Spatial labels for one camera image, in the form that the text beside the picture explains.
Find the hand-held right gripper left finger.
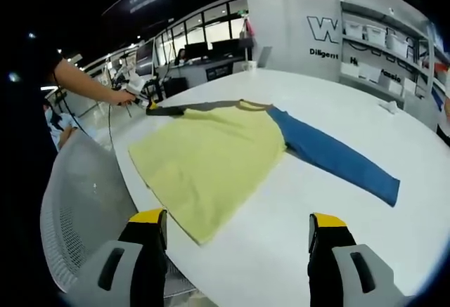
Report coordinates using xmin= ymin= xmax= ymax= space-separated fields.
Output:
xmin=68 ymin=207 xmax=169 ymax=307

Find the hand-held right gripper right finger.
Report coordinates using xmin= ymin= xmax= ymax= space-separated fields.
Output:
xmin=307 ymin=211 xmax=409 ymax=307

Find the yellow blue grey garment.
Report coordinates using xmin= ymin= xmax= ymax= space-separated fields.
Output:
xmin=128 ymin=98 xmax=401 ymax=247

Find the person's left hand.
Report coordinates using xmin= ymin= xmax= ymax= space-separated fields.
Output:
xmin=111 ymin=89 xmax=136 ymax=107

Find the black cabinet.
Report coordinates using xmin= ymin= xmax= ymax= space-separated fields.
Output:
xmin=162 ymin=76 xmax=189 ymax=98

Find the large display screen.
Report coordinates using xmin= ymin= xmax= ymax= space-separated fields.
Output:
xmin=134 ymin=37 xmax=158 ymax=77

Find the office reception counter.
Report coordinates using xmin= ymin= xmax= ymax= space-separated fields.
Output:
xmin=153 ymin=56 xmax=255 ymax=89

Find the black computer monitor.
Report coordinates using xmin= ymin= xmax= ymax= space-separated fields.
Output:
xmin=184 ymin=42 xmax=210 ymax=60
xmin=210 ymin=39 xmax=242 ymax=58

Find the grey mesh office chair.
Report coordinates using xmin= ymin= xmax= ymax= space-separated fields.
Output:
xmin=39 ymin=130 xmax=198 ymax=298

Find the person's dark shirt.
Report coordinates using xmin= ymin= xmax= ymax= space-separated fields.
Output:
xmin=0 ymin=36 xmax=65 ymax=157

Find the coat stand with bags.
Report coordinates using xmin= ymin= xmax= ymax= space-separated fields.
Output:
xmin=239 ymin=14 xmax=257 ymax=63

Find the white crumpled cloth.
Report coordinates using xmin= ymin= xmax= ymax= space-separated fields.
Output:
xmin=378 ymin=100 xmax=401 ymax=115

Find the grey metal shelf rack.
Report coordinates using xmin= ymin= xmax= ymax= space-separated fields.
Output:
xmin=338 ymin=0 xmax=442 ymax=101

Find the set of white storage bins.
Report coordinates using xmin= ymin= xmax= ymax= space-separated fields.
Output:
xmin=340 ymin=18 xmax=428 ymax=97

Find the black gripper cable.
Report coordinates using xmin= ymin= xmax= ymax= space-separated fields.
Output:
xmin=52 ymin=70 xmax=133 ymax=155

